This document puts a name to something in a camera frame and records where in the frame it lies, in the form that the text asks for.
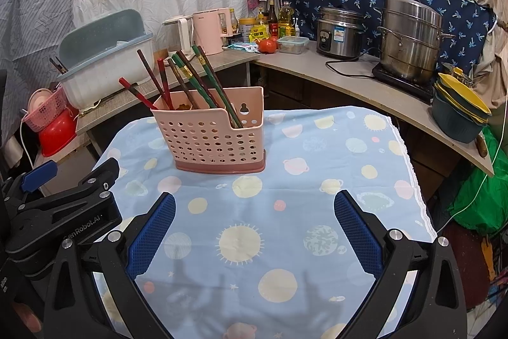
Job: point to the pink electric kettle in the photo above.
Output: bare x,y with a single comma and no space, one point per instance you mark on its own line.
206,31

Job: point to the grey striped sheet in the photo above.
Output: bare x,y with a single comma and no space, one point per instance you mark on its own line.
35,5

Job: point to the pink plastic basket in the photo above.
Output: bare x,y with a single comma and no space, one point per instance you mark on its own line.
47,112

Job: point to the yellow packet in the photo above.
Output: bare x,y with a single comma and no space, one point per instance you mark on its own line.
258,33

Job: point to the pink round lid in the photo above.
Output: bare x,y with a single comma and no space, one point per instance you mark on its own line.
37,100

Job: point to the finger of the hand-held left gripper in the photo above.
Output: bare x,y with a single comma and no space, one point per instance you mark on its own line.
99,178
39,174

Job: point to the stainless steel steamer pot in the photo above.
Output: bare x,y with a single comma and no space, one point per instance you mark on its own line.
408,41

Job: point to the steel rice cooker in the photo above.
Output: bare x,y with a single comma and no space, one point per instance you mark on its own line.
339,33

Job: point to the stainless steel cup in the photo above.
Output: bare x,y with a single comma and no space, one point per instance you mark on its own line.
456,75

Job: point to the light wooden counter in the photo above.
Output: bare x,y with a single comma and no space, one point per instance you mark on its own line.
337,85

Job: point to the dark sauce bottle red label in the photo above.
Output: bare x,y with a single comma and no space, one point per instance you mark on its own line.
272,21

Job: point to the black induction cooker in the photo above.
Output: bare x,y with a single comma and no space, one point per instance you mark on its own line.
401,83

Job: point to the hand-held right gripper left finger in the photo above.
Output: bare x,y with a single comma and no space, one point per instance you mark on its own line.
153,231

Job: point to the blue white dish drainer box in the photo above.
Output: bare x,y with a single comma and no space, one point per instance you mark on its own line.
107,73

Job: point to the yellow grey bowl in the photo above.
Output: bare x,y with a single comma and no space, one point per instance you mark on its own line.
456,110

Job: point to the clear food container green lid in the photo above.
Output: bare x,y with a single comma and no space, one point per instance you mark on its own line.
293,45

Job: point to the yellow lidded tin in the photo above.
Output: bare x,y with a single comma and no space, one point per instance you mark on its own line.
247,29

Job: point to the brown bottle yellow cap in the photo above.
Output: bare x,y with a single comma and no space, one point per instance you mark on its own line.
234,23

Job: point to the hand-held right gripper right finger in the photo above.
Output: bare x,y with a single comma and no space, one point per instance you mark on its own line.
357,235

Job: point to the grey wood side table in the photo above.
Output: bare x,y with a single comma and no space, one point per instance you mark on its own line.
111,116

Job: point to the dark wooden utensil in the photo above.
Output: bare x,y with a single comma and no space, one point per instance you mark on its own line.
57,65

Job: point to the pink perforated utensil holder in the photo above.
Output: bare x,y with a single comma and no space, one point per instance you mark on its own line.
206,140

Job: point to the blue printed tablecloth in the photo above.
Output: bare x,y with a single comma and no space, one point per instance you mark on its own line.
258,212

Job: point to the white glass kettle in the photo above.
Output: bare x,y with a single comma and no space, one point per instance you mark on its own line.
183,33

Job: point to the dark brown chopstick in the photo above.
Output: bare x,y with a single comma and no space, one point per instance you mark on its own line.
174,75

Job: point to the green plastic bag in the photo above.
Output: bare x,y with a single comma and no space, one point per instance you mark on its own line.
480,200

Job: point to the dark teal bowl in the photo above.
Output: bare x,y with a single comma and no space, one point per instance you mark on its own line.
452,126

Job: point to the small white bottle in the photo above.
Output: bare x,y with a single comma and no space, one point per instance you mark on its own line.
296,30

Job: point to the yellow cooking oil bottle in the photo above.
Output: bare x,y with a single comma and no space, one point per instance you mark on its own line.
286,23

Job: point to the green chopstick gold band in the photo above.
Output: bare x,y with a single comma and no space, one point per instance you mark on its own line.
214,85
183,71

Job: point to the blue white wipes packet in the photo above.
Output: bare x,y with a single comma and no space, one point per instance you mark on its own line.
242,47

